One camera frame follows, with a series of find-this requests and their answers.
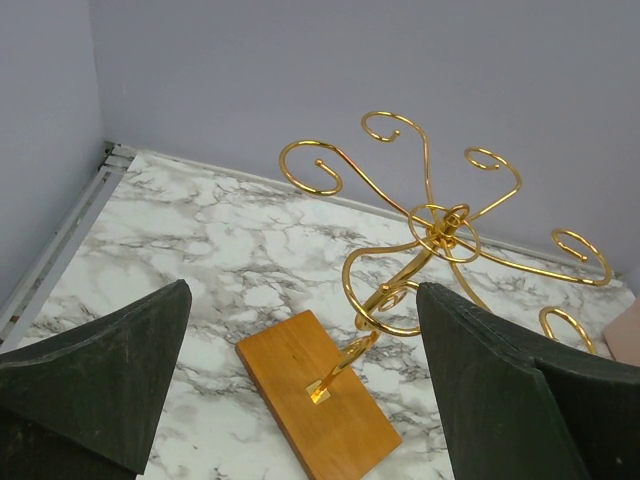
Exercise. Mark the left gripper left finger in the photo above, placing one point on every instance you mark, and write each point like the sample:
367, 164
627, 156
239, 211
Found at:
86, 403

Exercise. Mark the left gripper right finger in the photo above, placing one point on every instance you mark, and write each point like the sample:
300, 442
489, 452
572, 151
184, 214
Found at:
516, 405

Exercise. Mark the wooden rack base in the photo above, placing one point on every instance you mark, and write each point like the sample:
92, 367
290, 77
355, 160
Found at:
331, 421

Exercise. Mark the pink plastic storage box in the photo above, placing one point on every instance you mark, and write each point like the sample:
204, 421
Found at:
622, 335

